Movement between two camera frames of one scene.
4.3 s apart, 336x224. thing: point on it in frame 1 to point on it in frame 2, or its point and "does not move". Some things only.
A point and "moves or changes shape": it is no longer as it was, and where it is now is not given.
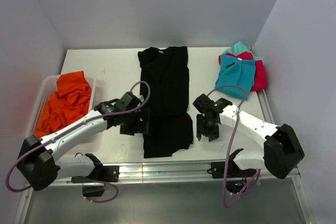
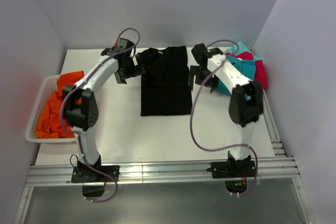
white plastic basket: [48, 86] does not move
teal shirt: [235, 76] does not move
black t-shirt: [166, 71] moves or changes shape
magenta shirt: [260, 82] does not move
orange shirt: [71, 101] does not move
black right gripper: [213, 134] to [193, 71]
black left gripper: [140, 127] to [137, 70]
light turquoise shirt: [237, 49] does not move
